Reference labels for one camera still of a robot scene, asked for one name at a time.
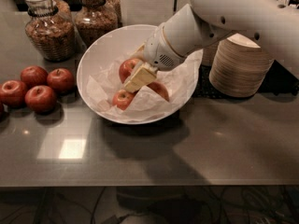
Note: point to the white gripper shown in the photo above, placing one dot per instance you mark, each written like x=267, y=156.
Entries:
x=158, y=52

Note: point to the red apple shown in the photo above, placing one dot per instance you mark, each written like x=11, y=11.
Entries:
x=127, y=67
x=61, y=80
x=12, y=93
x=41, y=99
x=34, y=75

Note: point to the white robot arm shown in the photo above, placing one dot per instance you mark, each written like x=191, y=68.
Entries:
x=271, y=24

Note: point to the right apple in bowl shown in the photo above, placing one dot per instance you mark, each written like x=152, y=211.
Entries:
x=160, y=89

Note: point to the large white bowl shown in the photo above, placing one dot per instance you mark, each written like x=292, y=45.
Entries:
x=119, y=42

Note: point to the front left apple in bowl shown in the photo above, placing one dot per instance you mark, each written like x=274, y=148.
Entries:
x=122, y=99

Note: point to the white tissue paper liner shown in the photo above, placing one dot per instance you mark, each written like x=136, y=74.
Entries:
x=103, y=82

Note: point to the white paper sign left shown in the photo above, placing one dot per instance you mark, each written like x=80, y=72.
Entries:
x=151, y=12

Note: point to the right glass granola jar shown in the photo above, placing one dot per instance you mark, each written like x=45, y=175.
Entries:
x=95, y=19

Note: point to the glass granola jar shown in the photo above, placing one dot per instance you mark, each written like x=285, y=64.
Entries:
x=95, y=19
x=51, y=32

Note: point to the back stack of paper bowls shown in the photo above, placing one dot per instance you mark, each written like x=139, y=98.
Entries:
x=209, y=54

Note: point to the stack of paper bowls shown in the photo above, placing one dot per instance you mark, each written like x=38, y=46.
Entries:
x=209, y=54
x=239, y=67

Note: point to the front stack of paper bowls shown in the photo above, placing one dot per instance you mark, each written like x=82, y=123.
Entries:
x=239, y=67

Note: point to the left glass granola jar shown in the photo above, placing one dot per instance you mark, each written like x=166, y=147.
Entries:
x=51, y=32

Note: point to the black perforated mat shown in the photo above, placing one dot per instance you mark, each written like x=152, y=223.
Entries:
x=277, y=80

